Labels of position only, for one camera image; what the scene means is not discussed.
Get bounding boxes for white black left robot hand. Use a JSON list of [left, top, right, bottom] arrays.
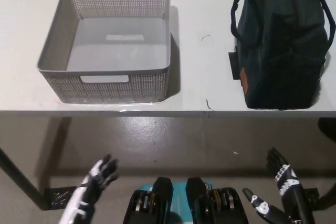
[[59, 154, 119, 224]]

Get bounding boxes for dark green lunch bag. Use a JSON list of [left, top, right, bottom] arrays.
[[230, 0, 336, 111]]

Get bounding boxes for grey perforated plastic basket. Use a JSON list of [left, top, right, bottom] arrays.
[[36, 0, 171, 104]]

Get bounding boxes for black metal table leg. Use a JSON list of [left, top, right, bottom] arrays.
[[0, 146, 44, 210], [318, 178, 336, 208]]

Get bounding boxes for black tape patch on table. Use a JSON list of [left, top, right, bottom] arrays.
[[228, 46, 241, 80]]

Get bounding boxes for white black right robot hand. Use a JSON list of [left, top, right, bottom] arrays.
[[242, 147, 317, 224]]

